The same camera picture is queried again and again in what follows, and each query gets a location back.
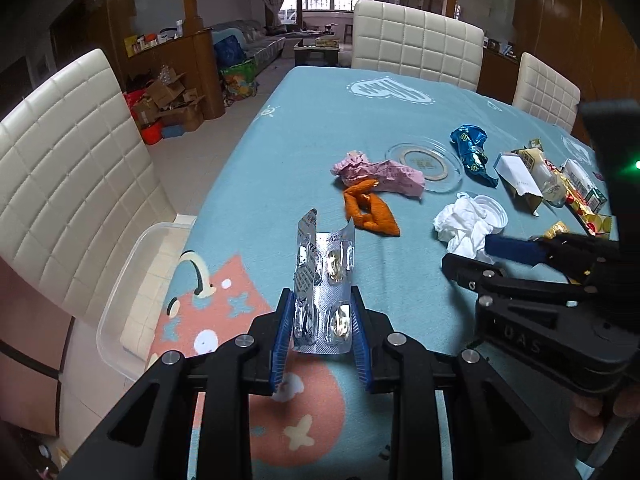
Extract round glass plate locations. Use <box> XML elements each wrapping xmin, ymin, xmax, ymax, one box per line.
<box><xmin>385</xmin><ymin>142</ymin><xmax>464</xmax><ymax>195</ymax></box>

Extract large white quilted leather chair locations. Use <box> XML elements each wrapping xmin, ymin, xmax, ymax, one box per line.
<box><xmin>0</xmin><ymin>49</ymin><xmax>198</xmax><ymax>378</ymax></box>

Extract white round plastic lid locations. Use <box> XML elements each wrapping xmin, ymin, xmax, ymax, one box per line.
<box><xmin>470</xmin><ymin>193</ymin><xmax>509</xmax><ymax>235</ymax></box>

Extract grey sofa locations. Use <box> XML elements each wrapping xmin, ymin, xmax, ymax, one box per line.
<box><xmin>212</xmin><ymin>20</ymin><xmax>302</xmax><ymax>70</ymax></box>

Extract red and yellow wrapper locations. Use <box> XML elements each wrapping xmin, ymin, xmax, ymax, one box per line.
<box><xmin>544</xmin><ymin>159</ymin><xmax>614</xmax><ymax>237</ymax></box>

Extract blue printed tablecloth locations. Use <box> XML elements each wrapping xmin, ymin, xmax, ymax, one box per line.
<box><xmin>145</xmin><ymin>65</ymin><xmax>623</xmax><ymax>480</ymax></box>

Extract wooden counter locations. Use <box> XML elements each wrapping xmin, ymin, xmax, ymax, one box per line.
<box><xmin>124</xmin><ymin>30</ymin><xmax>227</xmax><ymax>122</ymax></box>

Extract white and green packet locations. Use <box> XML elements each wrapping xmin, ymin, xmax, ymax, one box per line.
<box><xmin>560</xmin><ymin>158</ymin><xmax>609</xmax><ymax>213</ymax></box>

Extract dark coffee table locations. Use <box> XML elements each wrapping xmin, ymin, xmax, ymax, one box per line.
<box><xmin>293</xmin><ymin>35</ymin><xmax>342</xmax><ymax>67</ymax></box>

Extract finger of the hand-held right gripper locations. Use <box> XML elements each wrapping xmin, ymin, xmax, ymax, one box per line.
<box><xmin>484</xmin><ymin>232</ymin><xmax>623</xmax><ymax>287</ymax></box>
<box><xmin>441</xmin><ymin>252</ymin><xmax>603</xmax><ymax>313</ymax></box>

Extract pile of cardboard boxes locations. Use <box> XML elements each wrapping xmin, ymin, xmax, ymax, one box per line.
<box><xmin>125</xmin><ymin>65</ymin><xmax>207</xmax><ymax>135</ymax></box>

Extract person's right hand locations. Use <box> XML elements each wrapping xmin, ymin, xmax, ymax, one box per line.
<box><xmin>570</xmin><ymin>385</ymin><xmax>640</xmax><ymax>445</ymax></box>

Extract blue foil wrapper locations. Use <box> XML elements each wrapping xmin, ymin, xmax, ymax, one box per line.
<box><xmin>450</xmin><ymin>125</ymin><xmax>500</xmax><ymax>189</ymax></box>

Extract clear plastic container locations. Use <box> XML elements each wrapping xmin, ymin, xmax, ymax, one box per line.
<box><xmin>96</xmin><ymin>223</ymin><xmax>197</xmax><ymax>382</ymax></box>

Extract orange wrapper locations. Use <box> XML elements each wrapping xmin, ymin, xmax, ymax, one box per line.
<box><xmin>343</xmin><ymin>179</ymin><xmax>401</xmax><ymax>238</ymax></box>

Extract silver pill blister pack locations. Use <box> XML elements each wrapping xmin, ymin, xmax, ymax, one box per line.
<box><xmin>291</xmin><ymin>207</ymin><xmax>357</xmax><ymax>356</ymax></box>

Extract colourful printed bag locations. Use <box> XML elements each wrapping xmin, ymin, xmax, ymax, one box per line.
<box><xmin>221</xmin><ymin>60</ymin><xmax>259</xmax><ymax>102</ymax></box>

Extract narrow white quilted chair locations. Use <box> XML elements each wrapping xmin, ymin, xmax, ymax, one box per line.
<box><xmin>512</xmin><ymin>52</ymin><xmax>582</xmax><ymax>134</ymax></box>

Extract pink crumpled paper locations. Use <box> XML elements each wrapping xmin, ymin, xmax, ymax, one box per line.
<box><xmin>331</xmin><ymin>150</ymin><xmax>426</xmax><ymax>200</ymax></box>

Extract brown refrigerator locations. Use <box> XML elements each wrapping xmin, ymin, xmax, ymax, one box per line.
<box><xmin>0</xmin><ymin>259</ymin><xmax>77</xmax><ymax>437</ymax></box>

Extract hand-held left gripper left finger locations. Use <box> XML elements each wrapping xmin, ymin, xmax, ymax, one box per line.
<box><xmin>59</xmin><ymin>287</ymin><xmax>296</xmax><ymax>480</ymax></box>

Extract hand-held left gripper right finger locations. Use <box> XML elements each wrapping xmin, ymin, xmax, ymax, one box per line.
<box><xmin>350</xmin><ymin>287</ymin><xmax>583</xmax><ymax>480</ymax></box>

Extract blue bag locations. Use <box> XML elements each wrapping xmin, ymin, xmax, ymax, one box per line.
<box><xmin>214</xmin><ymin>37</ymin><xmax>247</xmax><ymax>67</ymax></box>

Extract wide white quilted chair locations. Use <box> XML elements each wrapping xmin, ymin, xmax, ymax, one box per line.
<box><xmin>351</xmin><ymin>0</ymin><xmax>485</xmax><ymax>93</ymax></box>

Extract white tissue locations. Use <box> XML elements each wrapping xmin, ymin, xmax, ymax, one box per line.
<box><xmin>433</xmin><ymin>196</ymin><xmax>497</xmax><ymax>261</ymax></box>

